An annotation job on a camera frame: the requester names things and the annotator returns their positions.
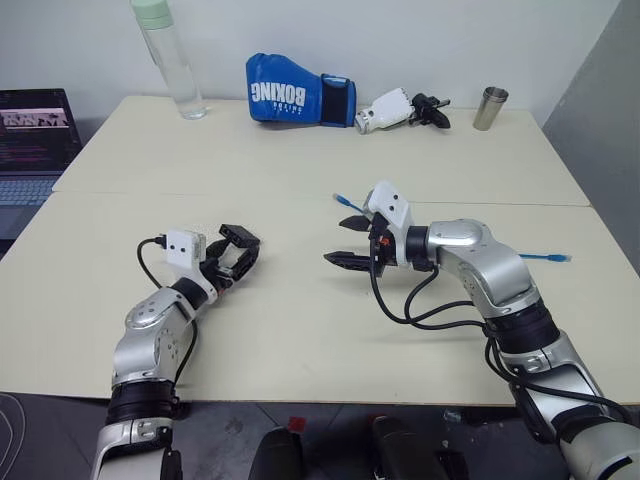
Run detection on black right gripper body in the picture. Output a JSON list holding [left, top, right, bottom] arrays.
[[367, 213, 401, 279]]

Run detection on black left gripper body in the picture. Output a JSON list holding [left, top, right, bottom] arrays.
[[198, 248, 237, 296]]

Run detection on white robotic hand part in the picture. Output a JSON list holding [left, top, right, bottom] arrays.
[[355, 87, 417, 136]]

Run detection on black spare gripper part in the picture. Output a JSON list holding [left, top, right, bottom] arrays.
[[410, 91, 454, 133]]

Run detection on blue boxing glove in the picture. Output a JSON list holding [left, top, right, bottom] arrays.
[[244, 52, 358, 129]]

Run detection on stainless steel cup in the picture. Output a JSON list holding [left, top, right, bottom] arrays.
[[472, 85, 512, 133]]

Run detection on clear bottle with green cap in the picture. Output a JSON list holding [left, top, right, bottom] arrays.
[[130, 0, 209, 122]]

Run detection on dark rounded shape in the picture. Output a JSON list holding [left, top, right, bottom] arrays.
[[368, 413, 469, 480], [253, 426, 304, 480]]

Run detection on open laptop computer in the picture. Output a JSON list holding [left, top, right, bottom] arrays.
[[0, 88, 84, 242]]

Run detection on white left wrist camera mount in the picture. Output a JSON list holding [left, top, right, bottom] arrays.
[[166, 228, 221, 304]]

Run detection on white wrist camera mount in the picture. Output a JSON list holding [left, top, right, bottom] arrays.
[[363, 180, 416, 265], [166, 228, 221, 304]]

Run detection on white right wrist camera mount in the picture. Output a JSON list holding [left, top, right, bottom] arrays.
[[363, 180, 416, 265]]

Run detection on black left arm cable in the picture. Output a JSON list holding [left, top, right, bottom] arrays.
[[135, 233, 202, 397]]

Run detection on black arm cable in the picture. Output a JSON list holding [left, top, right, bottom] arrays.
[[135, 233, 202, 397], [368, 263, 634, 447]]

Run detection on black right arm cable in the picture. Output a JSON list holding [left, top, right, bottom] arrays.
[[368, 263, 634, 447]]

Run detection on blue Ethernet cable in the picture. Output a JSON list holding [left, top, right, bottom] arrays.
[[332, 192, 572, 264]]

